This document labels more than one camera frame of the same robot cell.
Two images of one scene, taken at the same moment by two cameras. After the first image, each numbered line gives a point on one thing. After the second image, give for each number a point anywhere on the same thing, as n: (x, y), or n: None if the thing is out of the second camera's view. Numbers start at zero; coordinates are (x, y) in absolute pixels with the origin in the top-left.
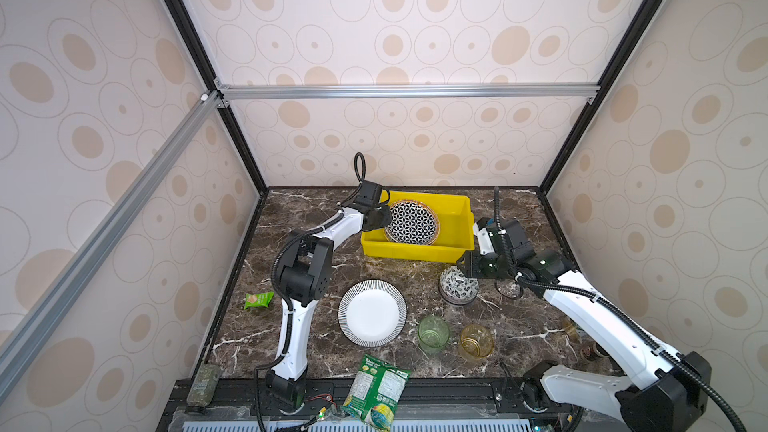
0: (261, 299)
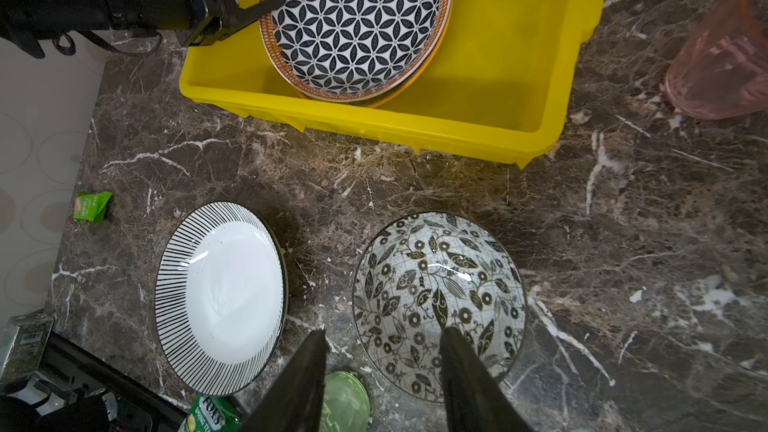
0: (90, 206)
